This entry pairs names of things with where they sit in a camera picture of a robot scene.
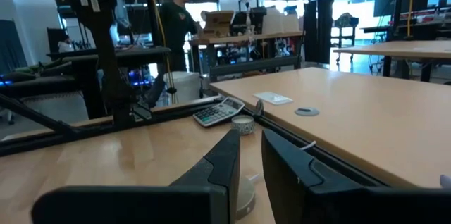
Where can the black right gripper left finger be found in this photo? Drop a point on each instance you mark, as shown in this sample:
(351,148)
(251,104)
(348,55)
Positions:
(197,203)

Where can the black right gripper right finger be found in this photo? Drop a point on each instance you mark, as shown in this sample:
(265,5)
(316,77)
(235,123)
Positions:
(317,203)

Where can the brushed metal lamp socket base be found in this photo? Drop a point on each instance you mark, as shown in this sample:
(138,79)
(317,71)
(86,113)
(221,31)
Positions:
(245,196)

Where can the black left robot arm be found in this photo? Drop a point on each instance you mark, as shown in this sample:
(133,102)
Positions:
(102,58)

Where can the small patterned candle jar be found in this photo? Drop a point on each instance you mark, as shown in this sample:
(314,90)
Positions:
(243,125)

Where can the grey desk calculator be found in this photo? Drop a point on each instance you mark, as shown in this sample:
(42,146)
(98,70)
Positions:
(218,112)

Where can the light wood desk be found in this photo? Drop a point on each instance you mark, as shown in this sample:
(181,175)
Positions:
(352,111)
(405,48)

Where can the white rectangular desk plate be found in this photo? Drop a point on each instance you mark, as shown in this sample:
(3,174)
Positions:
(273,98)

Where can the black desk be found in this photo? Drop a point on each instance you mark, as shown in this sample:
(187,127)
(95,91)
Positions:
(123,55)

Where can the wooden workbench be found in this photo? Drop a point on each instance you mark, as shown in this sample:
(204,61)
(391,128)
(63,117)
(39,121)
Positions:
(229,38)

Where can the black curtain panel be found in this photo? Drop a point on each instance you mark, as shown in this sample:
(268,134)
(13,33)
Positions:
(317,30)

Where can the brown cardboard box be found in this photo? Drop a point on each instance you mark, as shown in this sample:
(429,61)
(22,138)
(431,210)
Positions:
(216,25)

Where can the person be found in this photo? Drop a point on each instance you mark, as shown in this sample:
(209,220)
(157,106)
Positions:
(65,46)
(176,23)

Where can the dark wheeled cart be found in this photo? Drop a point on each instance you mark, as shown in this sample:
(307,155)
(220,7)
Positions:
(347,21)

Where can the green cloth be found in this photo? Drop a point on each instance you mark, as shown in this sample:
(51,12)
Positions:
(46,66)

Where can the grey room divider panel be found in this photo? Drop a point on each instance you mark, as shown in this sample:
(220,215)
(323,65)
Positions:
(10,48)

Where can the black frame clamp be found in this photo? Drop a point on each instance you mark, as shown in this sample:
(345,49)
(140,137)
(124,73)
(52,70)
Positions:
(259,107)

